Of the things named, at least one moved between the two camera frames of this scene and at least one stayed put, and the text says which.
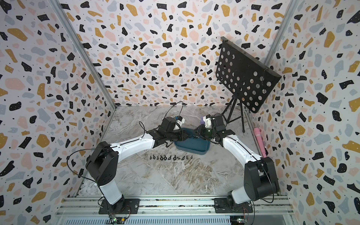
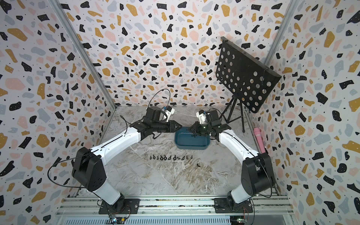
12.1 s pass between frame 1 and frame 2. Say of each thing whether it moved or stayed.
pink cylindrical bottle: stayed
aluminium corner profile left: stayed
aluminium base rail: stayed
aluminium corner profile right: stayed
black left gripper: moved
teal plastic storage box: moved
